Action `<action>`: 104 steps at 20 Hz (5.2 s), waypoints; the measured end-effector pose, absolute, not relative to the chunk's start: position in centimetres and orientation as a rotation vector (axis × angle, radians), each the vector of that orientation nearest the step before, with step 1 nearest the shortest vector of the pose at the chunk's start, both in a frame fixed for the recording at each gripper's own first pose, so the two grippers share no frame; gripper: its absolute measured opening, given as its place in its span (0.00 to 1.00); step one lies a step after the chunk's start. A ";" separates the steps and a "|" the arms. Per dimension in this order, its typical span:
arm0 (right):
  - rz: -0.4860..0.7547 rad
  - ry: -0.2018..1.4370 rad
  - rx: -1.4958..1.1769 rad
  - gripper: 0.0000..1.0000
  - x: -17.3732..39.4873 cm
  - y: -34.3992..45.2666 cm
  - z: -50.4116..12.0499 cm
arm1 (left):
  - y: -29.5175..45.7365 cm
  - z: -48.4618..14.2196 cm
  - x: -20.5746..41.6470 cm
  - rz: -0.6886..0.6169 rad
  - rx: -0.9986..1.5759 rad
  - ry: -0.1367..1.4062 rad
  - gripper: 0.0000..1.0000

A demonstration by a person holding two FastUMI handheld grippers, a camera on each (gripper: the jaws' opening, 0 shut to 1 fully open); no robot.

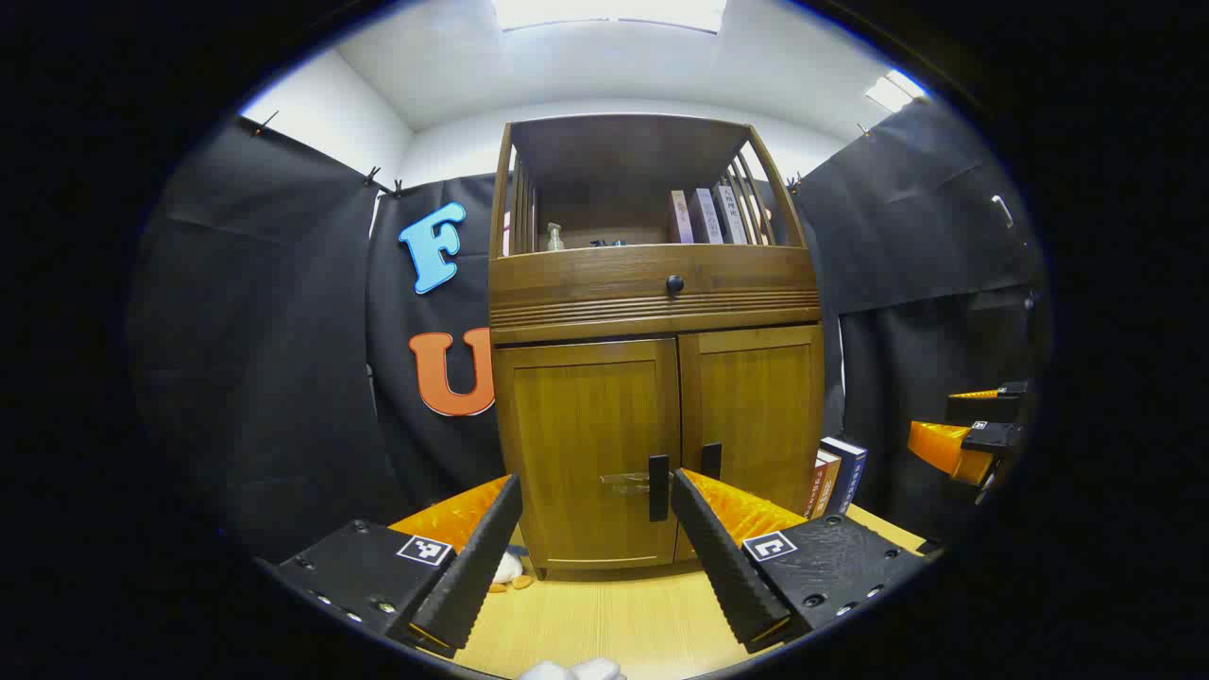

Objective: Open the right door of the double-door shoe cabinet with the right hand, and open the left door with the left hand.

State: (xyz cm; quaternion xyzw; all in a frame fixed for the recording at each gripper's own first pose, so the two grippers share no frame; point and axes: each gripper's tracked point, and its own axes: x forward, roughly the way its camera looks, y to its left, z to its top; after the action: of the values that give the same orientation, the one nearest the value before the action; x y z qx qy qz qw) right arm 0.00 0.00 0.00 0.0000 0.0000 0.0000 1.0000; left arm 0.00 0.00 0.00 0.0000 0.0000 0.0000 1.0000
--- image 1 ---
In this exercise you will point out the plush penguin toy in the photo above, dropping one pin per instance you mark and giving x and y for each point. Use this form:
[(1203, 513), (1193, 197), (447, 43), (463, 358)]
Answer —
[(508, 569)]

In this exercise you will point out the wooden cabinet drawer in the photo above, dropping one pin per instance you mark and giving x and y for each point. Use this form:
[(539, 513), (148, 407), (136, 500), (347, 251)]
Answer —
[(586, 279)]

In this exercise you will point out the dark blue book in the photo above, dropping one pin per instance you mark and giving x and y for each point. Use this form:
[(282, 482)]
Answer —
[(847, 472)]

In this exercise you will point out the wooden double-door shoe cabinet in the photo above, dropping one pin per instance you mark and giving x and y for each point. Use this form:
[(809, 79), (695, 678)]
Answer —
[(614, 161)]

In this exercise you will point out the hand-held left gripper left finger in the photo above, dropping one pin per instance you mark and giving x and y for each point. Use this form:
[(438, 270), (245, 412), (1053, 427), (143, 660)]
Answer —
[(472, 576)]

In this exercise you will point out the mauve spine book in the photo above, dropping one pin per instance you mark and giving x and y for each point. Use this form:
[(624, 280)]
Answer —
[(706, 217)]

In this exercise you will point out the grey spine book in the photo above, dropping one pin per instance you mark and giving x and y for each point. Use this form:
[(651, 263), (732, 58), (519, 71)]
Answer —
[(730, 215)]

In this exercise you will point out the ceiling light panel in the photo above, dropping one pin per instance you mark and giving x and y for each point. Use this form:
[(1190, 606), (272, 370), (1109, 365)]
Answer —
[(894, 92)]

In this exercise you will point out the clear pump bottle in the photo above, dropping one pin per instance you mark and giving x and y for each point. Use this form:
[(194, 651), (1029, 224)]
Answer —
[(555, 239)]

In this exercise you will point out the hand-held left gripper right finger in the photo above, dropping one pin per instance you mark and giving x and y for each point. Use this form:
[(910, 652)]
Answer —
[(723, 567)]

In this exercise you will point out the tan book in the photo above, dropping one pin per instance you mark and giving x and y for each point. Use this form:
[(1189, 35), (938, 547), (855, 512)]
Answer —
[(826, 482)]

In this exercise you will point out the pink spine book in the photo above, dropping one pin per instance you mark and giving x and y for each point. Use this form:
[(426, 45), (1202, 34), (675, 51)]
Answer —
[(680, 217)]

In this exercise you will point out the wooden cabinet door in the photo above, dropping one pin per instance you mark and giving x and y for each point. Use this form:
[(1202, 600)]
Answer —
[(576, 425), (756, 406)]

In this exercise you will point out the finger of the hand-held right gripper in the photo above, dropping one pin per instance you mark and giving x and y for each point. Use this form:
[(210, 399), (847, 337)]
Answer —
[(945, 449), (987, 409)]

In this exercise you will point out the brown red book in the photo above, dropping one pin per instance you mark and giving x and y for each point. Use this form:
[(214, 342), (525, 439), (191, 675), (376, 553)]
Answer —
[(814, 486)]

